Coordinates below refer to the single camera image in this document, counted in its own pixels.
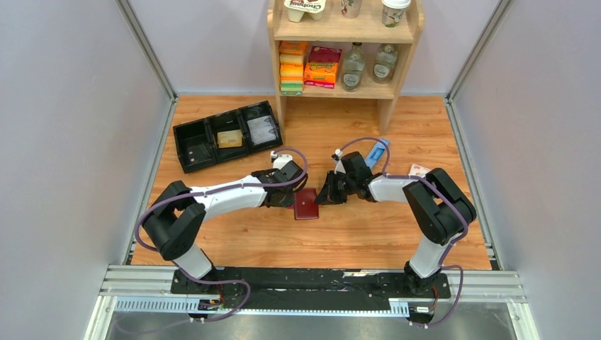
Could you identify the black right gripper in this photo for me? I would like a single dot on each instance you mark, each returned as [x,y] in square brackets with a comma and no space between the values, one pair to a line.
[328,193]

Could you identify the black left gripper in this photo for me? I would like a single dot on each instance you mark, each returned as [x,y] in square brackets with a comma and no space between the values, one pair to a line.
[289,201]

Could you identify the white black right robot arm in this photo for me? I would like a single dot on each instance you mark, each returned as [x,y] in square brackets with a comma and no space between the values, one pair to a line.
[442,211]

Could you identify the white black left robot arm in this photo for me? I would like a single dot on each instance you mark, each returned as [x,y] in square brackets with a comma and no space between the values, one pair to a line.
[173,222]

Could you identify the silver card in tray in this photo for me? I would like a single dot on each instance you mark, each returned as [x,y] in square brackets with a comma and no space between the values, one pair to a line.
[262,130]

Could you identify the gold card in tray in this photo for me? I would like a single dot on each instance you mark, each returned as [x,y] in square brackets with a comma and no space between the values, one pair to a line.
[229,139]

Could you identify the white red small packet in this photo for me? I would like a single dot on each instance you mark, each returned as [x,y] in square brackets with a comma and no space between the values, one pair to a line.
[418,170]

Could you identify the black three-compartment tray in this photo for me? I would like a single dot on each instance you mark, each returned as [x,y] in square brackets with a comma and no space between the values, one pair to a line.
[196,142]

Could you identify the orange red snack box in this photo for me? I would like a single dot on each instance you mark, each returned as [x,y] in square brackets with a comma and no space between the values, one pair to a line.
[321,67]

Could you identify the left clear glass bottle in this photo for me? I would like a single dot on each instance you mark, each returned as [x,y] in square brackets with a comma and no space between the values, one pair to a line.
[353,67]

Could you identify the clear glass bottle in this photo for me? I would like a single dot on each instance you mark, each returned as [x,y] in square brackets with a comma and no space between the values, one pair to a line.
[353,67]
[384,63]

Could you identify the stack of coloured sponges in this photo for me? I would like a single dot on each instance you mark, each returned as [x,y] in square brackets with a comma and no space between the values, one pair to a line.
[292,59]

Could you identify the wooden shelf unit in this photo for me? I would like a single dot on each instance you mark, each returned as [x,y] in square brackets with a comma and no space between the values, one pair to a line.
[335,31]

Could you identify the right clear glass bottle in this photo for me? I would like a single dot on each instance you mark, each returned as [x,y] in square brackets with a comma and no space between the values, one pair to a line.
[384,63]

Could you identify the patterned paper cup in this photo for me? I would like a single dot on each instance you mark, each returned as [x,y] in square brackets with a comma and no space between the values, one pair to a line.
[350,8]

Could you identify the white yogurt cup pack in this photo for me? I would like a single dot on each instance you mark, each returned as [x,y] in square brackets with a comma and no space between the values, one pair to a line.
[296,9]

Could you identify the white lidded cup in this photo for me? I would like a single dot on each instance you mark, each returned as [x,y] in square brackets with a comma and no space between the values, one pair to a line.
[393,11]

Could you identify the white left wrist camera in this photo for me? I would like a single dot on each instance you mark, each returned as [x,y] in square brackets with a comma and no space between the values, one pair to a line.
[278,161]

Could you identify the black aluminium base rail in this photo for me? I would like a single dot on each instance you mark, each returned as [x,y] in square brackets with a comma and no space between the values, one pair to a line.
[307,292]

